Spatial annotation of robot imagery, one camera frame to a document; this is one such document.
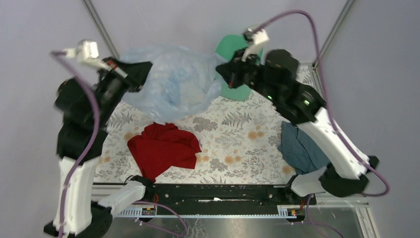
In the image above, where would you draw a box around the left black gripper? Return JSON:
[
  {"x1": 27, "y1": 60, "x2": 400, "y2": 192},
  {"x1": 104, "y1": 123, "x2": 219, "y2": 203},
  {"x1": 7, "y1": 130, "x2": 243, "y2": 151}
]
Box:
[{"x1": 94, "y1": 55, "x2": 155, "y2": 124}]

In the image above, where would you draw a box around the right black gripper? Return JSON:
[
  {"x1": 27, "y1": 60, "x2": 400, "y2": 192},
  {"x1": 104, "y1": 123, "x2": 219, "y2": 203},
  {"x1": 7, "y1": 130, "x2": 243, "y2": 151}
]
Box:
[{"x1": 215, "y1": 47, "x2": 279, "y2": 103}]

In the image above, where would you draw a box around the light blue plastic trash bag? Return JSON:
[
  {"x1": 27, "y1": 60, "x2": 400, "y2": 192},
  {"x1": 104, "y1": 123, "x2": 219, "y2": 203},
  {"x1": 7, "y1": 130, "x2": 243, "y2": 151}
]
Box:
[{"x1": 120, "y1": 44, "x2": 226, "y2": 124}]

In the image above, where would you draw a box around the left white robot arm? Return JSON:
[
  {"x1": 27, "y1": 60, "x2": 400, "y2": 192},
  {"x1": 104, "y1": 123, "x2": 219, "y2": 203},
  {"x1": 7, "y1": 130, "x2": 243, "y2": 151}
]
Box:
[{"x1": 44, "y1": 57, "x2": 154, "y2": 238}]

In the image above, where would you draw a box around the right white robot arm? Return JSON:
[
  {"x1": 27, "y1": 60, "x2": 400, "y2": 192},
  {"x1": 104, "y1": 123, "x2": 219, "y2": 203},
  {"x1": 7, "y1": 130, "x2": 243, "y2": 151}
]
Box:
[{"x1": 215, "y1": 49, "x2": 379, "y2": 204}]

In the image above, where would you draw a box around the green plastic trash bin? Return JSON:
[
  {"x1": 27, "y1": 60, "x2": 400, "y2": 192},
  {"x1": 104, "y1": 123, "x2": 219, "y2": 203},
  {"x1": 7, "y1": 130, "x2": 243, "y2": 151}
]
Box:
[{"x1": 215, "y1": 35, "x2": 251, "y2": 102}]

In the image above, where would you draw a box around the floral table mat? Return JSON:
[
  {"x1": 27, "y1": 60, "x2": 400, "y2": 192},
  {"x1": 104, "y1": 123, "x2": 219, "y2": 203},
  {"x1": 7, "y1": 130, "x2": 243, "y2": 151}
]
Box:
[{"x1": 94, "y1": 92, "x2": 296, "y2": 184}]

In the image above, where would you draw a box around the red cloth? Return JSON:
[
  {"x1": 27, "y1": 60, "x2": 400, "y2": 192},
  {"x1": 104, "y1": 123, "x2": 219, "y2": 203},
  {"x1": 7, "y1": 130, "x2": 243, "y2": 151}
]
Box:
[{"x1": 127, "y1": 123, "x2": 202, "y2": 182}]

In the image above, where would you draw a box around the blue-grey cloth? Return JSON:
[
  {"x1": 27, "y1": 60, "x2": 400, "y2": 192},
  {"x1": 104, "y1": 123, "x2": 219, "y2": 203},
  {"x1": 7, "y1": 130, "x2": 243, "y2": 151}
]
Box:
[{"x1": 277, "y1": 121, "x2": 330, "y2": 175}]

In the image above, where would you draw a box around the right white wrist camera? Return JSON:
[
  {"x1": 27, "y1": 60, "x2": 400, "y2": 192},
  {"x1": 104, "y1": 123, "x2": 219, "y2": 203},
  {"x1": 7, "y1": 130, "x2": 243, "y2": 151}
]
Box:
[{"x1": 242, "y1": 27, "x2": 269, "y2": 62}]

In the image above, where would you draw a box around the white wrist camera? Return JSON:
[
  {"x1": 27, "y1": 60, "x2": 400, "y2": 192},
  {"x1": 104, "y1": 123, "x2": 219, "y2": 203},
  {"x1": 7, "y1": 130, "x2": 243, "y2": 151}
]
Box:
[
  {"x1": 63, "y1": 39, "x2": 111, "y2": 71},
  {"x1": 242, "y1": 27, "x2": 269, "y2": 62}
]

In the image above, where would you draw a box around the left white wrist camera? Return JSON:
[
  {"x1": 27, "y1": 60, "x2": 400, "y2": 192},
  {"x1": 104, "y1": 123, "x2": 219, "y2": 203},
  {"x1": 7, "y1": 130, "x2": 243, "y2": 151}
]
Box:
[{"x1": 63, "y1": 39, "x2": 111, "y2": 71}]

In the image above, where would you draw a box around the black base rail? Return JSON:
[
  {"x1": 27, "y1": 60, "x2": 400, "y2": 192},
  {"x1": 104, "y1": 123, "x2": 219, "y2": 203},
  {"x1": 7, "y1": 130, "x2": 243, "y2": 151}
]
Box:
[{"x1": 137, "y1": 183, "x2": 316, "y2": 217}]

